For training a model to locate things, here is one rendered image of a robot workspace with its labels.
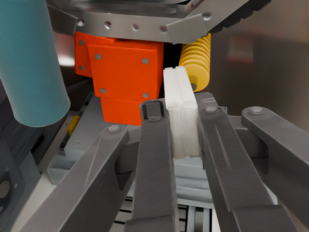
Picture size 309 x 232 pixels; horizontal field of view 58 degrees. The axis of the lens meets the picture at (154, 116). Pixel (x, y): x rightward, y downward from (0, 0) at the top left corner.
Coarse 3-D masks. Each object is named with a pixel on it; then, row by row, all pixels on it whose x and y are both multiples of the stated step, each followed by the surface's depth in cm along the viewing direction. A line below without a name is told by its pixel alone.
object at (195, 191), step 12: (84, 108) 96; (72, 120) 90; (72, 132) 87; (60, 144) 83; (60, 156) 81; (48, 168) 77; (60, 168) 79; (60, 180) 79; (180, 180) 77; (192, 180) 77; (204, 180) 77; (132, 192) 77; (180, 192) 74; (192, 192) 73; (204, 192) 72; (192, 204) 76; (204, 204) 75
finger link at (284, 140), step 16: (256, 112) 12; (272, 112) 12; (256, 128) 11; (272, 128) 11; (288, 128) 10; (272, 144) 10; (288, 144) 9; (304, 144) 9; (256, 160) 12; (272, 160) 10; (288, 160) 9; (304, 160) 9; (272, 176) 11; (288, 176) 10; (304, 176) 9; (288, 192) 10; (304, 192) 9; (288, 208) 10; (304, 208) 9; (304, 224) 9
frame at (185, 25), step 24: (48, 0) 43; (72, 0) 47; (96, 0) 47; (120, 0) 47; (192, 0) 44; (216, 0) 39; (240, 0) 38; (72, 24) 45; (96, 24) 44; (120, 24) 44; (144, 24) 43; (168, 24) 42; (192, 24) 41; (216, 24) 41
